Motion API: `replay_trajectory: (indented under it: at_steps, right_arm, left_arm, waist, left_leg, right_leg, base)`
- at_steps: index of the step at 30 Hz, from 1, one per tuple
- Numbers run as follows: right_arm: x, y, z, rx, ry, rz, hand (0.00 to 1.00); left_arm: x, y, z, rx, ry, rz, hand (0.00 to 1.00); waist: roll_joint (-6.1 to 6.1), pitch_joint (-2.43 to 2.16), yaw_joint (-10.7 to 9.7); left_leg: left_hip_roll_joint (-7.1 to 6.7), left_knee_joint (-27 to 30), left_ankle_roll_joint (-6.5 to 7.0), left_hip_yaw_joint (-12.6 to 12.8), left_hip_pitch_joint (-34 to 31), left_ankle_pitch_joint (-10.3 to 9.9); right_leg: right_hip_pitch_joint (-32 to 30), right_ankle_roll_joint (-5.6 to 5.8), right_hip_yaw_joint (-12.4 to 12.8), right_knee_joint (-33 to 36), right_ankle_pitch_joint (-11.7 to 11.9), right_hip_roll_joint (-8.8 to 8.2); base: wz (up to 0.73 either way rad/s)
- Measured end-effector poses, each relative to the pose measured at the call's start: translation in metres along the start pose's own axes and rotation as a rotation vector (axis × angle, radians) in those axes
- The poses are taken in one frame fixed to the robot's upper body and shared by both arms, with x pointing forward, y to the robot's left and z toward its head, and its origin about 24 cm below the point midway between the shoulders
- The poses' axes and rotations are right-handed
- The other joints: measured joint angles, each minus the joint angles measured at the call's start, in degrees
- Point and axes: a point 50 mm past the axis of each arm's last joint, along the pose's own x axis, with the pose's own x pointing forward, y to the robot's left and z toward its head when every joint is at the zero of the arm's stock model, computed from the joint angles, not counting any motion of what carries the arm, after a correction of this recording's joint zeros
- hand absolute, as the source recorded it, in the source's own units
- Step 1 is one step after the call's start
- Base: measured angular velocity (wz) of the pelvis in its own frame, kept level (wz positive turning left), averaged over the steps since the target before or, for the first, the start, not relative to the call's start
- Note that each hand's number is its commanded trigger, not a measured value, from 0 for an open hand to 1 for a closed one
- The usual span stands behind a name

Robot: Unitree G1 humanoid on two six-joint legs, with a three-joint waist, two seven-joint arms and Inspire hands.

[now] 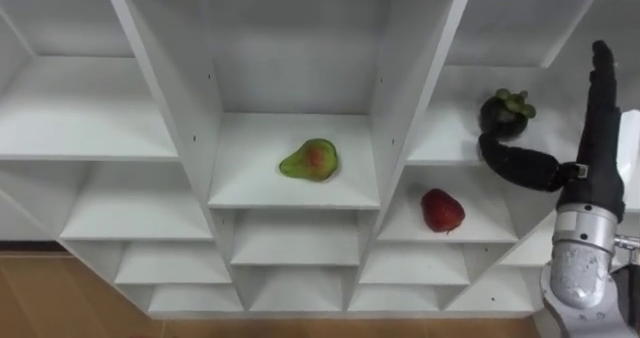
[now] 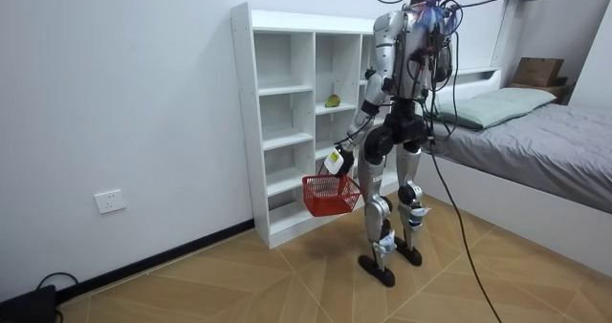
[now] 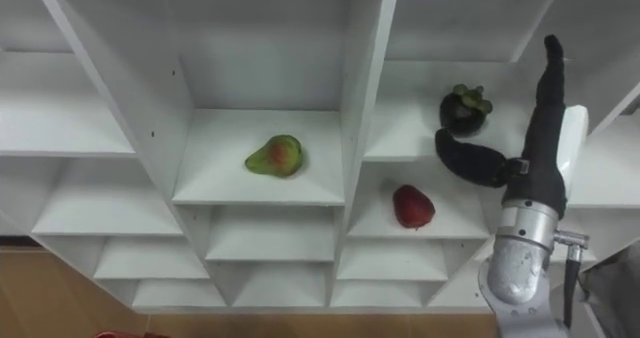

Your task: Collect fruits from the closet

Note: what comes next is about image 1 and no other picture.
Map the dark mangosteen soft toy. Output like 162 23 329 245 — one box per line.
478 88 538 142

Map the white cubby shelf unit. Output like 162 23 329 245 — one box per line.
0 0 640 322

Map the red strawberry soft toy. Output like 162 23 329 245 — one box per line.
420 188 467 235

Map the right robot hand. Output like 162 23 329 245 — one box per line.
477 39 640 224

